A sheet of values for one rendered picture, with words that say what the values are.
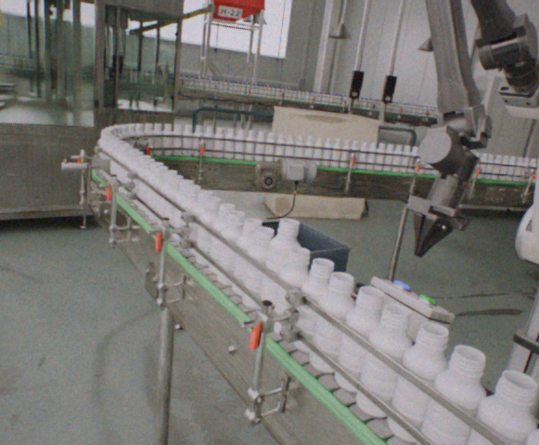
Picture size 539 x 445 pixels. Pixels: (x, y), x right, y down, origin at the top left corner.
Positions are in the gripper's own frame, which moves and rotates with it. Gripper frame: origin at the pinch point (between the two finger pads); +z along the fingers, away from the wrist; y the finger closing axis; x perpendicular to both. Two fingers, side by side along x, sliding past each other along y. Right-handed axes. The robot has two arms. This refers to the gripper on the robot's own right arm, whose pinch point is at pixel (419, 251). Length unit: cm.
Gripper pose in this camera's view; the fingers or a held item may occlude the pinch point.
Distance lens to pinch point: 89.3
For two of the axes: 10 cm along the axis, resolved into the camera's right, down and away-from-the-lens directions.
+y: 5.4, 3.2, -7.8
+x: 7.4, 2.5, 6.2
